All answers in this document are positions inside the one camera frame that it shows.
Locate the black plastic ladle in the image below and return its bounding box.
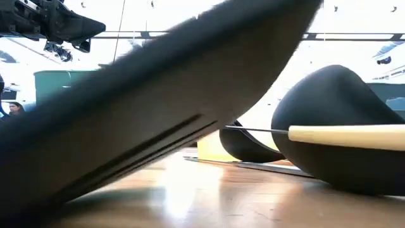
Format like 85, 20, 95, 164
271, 65, 405, 197

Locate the black slotted spatula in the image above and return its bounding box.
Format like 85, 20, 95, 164
0, 0, 323, 228

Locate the black plastic serving spoon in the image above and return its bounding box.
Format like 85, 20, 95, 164
218, 119, 287, 164

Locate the person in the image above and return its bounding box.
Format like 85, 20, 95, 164
8, 101, 26, 118

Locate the cream-handled knife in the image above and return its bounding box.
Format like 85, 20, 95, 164
224, 123, 405, 152

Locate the green-teal plastic bin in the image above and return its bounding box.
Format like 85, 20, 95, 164
34, 70, 99, 107

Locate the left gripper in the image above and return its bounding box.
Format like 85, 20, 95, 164
0, 0, 107, 54

